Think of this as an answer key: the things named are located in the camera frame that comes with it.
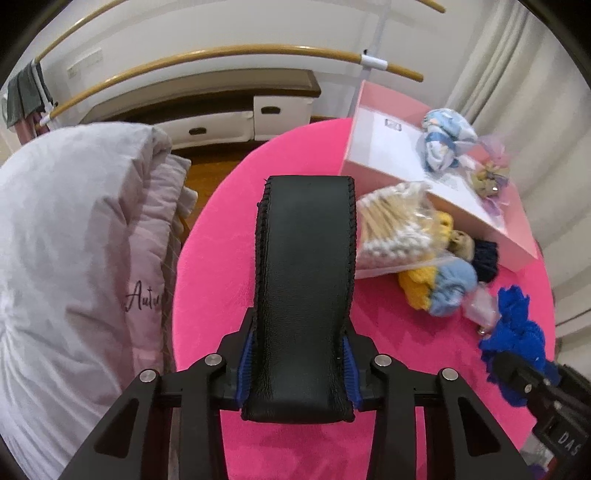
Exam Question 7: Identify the white wall outlet plate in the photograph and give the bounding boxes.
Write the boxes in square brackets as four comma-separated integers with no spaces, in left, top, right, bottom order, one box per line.
[66,47,105,78]

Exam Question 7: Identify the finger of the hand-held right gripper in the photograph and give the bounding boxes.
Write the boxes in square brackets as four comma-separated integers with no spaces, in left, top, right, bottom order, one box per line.
[491,352,561,409]

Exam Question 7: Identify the pink cardboard box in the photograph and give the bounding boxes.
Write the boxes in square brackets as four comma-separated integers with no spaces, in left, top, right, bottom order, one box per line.
[339,79,540,273]

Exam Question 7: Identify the white rack pole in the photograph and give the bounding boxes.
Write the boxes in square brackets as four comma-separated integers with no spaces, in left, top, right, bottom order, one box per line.
[361,0,389,86]

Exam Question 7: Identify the light blue printed cloth bundle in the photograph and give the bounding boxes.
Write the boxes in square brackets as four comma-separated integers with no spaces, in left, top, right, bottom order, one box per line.
[417,108,479,173]

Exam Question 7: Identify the cream curtain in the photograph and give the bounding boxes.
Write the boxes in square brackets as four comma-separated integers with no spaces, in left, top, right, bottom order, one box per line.
[443,0,591,305]

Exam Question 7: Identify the grey hanging cloth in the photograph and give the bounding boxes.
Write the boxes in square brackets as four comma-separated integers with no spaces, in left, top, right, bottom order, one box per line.
[0,60,58,131]

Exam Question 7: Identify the yellow knitted scrunchie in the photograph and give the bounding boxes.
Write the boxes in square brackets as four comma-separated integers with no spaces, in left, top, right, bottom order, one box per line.
[398,210,457,311]

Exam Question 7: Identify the blue knitted scrunchie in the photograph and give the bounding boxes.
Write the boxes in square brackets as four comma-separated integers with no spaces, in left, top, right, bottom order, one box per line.
[479,285,562,408]

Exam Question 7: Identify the white drawer cabinet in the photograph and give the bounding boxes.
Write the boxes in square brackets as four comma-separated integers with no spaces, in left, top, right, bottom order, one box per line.
[78,95,315,151]

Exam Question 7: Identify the small doll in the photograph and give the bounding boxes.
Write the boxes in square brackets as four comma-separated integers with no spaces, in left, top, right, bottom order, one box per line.
[470,134,514,216]

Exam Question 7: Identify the dark wooden cabinet top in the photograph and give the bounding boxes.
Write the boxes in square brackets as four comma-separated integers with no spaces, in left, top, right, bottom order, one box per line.
[92,69,322,124]

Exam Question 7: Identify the white duvet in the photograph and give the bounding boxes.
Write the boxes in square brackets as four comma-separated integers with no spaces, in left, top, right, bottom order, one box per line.
[0,121,174,480]

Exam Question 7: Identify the pink round table cover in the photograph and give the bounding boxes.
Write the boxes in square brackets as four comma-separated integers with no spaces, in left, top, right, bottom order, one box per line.
[171,117,557,480]

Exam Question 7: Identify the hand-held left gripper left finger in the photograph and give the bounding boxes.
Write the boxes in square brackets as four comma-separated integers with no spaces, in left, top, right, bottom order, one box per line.
[60,308,258,480]

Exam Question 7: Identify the light blue plush scrunchie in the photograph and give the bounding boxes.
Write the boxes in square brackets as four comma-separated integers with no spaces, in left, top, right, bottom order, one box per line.
[427,257,478,317]

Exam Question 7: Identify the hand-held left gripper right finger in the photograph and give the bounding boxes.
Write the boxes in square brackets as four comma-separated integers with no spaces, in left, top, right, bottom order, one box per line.
[342,320,536,480]

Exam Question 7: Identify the wooden rail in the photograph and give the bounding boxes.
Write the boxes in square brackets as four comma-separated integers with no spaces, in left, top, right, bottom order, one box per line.
[39,44,424,128]
[34,0,448,65]

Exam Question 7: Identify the bag of cotton swabs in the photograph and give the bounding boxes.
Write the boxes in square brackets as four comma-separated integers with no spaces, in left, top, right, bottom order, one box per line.
[355,181,445,280]

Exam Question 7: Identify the clear plastic zip bag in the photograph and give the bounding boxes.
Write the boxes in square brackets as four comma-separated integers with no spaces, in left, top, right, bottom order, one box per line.
[462,281,502,334]

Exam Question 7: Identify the black leather pad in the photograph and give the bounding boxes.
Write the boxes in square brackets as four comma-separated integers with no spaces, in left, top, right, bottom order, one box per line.
[241,175,357,424]

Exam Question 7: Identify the navy knitted scrunchie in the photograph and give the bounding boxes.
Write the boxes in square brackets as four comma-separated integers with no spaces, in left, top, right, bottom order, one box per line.
[470,239,501,283]

